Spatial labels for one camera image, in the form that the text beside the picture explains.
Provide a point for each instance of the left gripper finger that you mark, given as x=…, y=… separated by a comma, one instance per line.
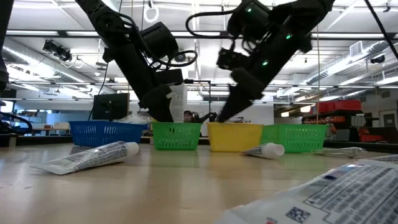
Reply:
x=164, y=105
x=146, y=105

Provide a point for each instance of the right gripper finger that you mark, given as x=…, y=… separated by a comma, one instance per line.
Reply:
x=247, y=87
x=224, y=113

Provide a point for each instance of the silver clear packet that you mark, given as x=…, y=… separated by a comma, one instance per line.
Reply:
x=342, y=152

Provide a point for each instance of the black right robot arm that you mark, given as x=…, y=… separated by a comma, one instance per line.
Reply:
x=295, y=18

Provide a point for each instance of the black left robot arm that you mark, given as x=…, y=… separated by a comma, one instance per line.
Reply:
x=118, y=43

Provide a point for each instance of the white yellow wipes canister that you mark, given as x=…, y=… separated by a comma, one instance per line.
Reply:
x=178, y=104

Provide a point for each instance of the crumpled clear plastic wrapper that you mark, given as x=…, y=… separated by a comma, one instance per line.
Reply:
x=135, y=119

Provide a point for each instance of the black angled background device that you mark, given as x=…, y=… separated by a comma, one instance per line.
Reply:
x=206, y=117

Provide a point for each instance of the person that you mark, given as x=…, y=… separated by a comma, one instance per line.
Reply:
x=187, y=116

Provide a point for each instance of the yellow plastic basket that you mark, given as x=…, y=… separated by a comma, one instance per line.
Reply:
x=233, y=138

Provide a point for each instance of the green plastic basket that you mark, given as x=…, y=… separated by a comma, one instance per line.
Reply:
x=175, y=137
x=298, y=138

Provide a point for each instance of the black monitor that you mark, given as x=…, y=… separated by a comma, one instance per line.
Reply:
x=110, y=107

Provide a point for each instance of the thin black pole stand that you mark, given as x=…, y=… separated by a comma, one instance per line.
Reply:
x=199, y=81

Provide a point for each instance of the blue plastic basket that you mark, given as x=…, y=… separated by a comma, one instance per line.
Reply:
x=102, y=133

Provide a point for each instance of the red storage bin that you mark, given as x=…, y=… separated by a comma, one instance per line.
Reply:
x=323, y=108
x=348, y=105

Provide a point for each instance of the small black ceiling fixture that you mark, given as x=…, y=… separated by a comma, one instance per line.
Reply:
x=377, y=59

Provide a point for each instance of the dark storage shelf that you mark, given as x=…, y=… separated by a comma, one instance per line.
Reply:
x=353, y=132

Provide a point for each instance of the low red box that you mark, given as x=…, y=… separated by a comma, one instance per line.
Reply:
x=371, y=138

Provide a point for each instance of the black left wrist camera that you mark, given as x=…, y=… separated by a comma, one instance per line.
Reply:
x=169, y=77

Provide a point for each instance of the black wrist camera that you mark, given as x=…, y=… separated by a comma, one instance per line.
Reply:
x=231, y=59
x=169, y=77

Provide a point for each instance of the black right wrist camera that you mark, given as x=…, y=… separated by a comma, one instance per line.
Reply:
x=231, y=59

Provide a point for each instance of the black overhead camera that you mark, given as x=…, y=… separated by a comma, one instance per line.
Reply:
x=180, y=57

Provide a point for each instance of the black ceiling camera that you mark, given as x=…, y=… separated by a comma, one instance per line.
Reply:
x=57, y=51

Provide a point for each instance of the black overhead frame beam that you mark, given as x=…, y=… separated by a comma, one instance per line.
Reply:
x=62, y=33

